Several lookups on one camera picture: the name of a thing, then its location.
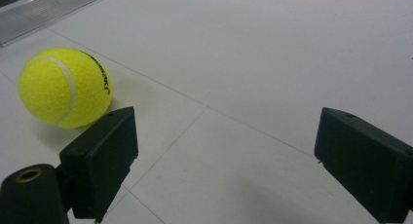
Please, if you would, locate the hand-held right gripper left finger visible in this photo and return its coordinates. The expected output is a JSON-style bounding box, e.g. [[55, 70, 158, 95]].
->
[[55, 106, 139, 224]]

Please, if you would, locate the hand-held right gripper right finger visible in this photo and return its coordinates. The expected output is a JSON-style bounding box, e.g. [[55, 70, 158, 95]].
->
[[314, 106, 413, 224]]

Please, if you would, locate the yellow tennis ball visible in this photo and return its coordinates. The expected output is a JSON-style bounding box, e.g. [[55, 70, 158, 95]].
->
[[18, 47, 114, 130]]

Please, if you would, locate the aluminium floor rail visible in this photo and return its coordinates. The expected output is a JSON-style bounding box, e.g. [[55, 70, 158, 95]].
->
[[0, 0, 117, 47]]

